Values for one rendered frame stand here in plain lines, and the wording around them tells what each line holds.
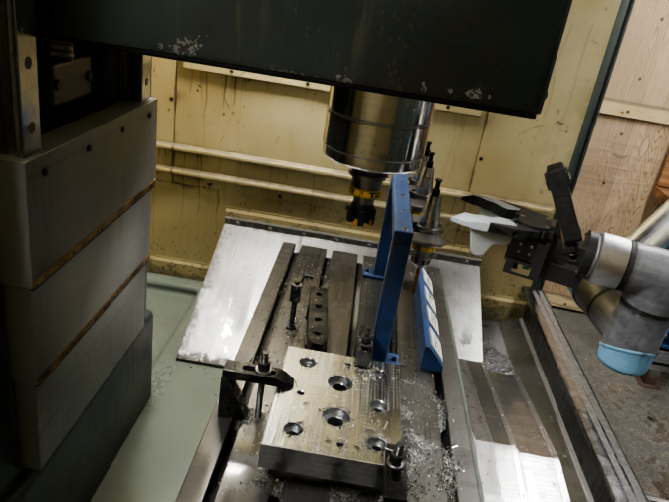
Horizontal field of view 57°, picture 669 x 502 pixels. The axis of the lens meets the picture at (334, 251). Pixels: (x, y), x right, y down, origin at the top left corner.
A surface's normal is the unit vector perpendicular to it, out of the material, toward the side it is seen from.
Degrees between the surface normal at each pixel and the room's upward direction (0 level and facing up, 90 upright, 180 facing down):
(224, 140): 89
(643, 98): 90
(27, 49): 90
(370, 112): 90
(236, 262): 25
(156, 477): 0
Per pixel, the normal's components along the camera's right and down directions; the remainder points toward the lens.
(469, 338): 0.10, -0.66
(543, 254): -0.33, 0.34
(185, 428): 0.15, -0.90
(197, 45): -0.08, 0.40
